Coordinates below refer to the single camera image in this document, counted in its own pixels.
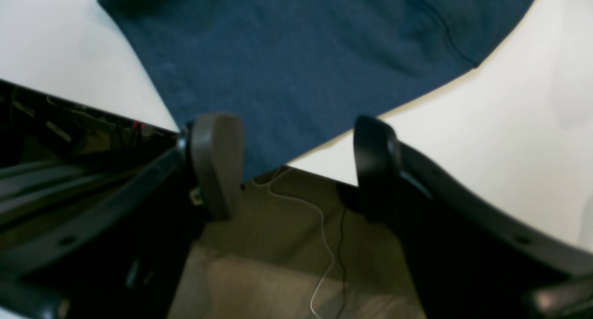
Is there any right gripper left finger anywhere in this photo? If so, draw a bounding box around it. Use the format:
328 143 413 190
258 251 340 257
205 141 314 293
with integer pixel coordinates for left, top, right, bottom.
1 113 244 278

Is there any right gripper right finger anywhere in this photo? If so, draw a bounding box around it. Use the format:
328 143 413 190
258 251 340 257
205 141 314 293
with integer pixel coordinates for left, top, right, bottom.
353 115 592 275

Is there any dark blue T-shirt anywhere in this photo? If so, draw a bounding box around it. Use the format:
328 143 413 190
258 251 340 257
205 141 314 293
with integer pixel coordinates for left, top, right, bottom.
98 0 535 180

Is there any black cable on floor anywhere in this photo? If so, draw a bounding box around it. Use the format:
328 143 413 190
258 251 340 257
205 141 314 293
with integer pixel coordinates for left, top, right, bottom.
334 205 349 319

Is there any white cable on floor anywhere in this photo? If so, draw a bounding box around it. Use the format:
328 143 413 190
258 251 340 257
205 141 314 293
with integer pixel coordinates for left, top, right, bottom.
252 167 336 319

